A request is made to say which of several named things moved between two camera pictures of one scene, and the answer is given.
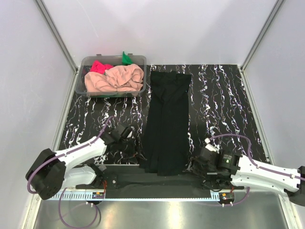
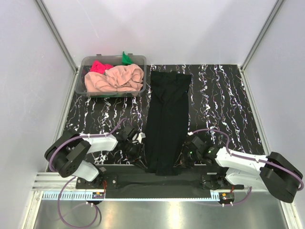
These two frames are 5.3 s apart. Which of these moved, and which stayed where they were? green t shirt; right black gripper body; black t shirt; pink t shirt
Moved: right black gripper body
Stayed: pink t shirt; green t shirt; black t shirt
